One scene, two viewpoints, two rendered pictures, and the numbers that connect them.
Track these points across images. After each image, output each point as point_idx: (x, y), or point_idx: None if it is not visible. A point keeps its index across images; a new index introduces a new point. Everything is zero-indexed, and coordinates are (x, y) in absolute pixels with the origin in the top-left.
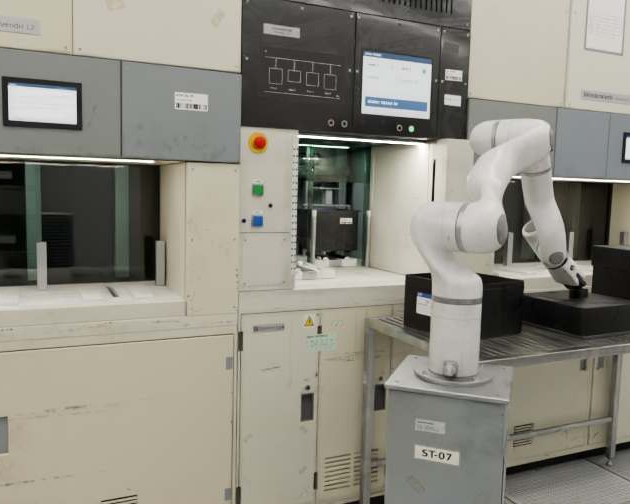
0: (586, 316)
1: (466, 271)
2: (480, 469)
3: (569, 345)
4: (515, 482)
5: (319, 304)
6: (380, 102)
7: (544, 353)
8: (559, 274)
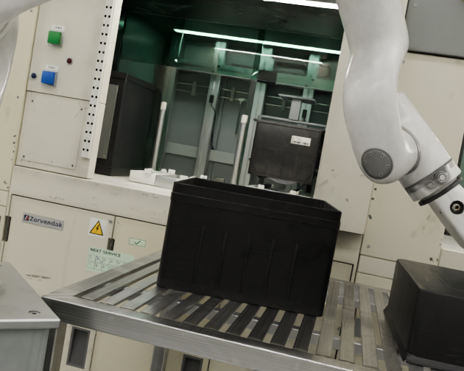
0: (424, 310)
1: None
2: None
3: (339, 355)
4: None
5: (115, 208)
6: None
7: (217, 336)
8: (442, 221)
